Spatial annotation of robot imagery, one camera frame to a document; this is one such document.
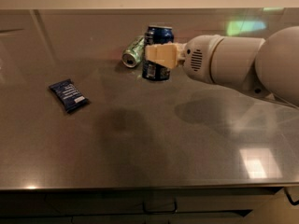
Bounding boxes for dark blue snack packet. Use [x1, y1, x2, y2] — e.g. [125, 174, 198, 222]
[49, 79, 89, 113]

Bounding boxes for blue pepsi can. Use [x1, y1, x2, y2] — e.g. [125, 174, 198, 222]
[142, 25, 174, 81]

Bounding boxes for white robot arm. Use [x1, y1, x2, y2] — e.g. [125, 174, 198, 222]
[145, 26, 299, 108]

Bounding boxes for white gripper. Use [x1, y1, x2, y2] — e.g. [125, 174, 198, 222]
[145, 35, 223, 84]

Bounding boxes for black cable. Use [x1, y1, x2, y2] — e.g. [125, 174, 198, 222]
[283, 187, 299, 206]

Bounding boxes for green soda can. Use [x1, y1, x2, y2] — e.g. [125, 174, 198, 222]
[121, 35, 144, 68]

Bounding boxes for black drawer handle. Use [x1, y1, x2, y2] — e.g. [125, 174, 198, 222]
[142, 198, 178, 215]

